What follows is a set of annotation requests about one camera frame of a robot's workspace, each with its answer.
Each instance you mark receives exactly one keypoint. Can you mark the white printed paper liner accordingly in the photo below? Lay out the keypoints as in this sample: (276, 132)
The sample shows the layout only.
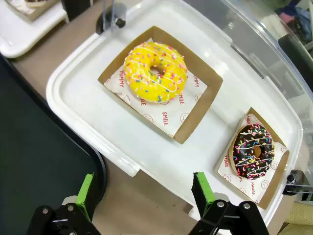
(230, 171)
(168, 110)

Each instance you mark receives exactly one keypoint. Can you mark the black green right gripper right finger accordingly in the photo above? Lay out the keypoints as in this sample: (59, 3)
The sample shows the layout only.
(207, 195)

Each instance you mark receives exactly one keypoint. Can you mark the dark serving tray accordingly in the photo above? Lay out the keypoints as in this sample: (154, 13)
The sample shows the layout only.
(36, 159)

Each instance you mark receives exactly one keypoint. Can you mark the yellow sprinkled donut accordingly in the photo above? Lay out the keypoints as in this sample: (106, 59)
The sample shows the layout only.
(155, 72)

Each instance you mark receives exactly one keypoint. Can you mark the brown cardboard donut tray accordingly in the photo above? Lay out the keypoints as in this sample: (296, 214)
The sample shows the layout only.
(161, 85)
(29, 11)
(254, 161)

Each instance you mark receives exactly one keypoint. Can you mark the chocolate sprinkled donut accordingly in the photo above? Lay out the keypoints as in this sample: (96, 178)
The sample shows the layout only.
(253, 153)

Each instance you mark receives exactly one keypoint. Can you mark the black lid hinge knob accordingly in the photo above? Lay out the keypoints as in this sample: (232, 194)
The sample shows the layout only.
(294, 182)
(120, 22)

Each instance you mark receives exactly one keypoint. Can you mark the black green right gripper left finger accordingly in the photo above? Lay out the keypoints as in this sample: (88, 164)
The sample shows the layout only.
(83, 195)

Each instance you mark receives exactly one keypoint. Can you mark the white plastic display base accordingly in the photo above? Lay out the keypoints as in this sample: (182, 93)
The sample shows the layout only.
(22, 29)
(102, 117)

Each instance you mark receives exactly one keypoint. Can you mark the clear plastic display lid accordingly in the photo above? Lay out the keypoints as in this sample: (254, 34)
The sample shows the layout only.
(269, 49)

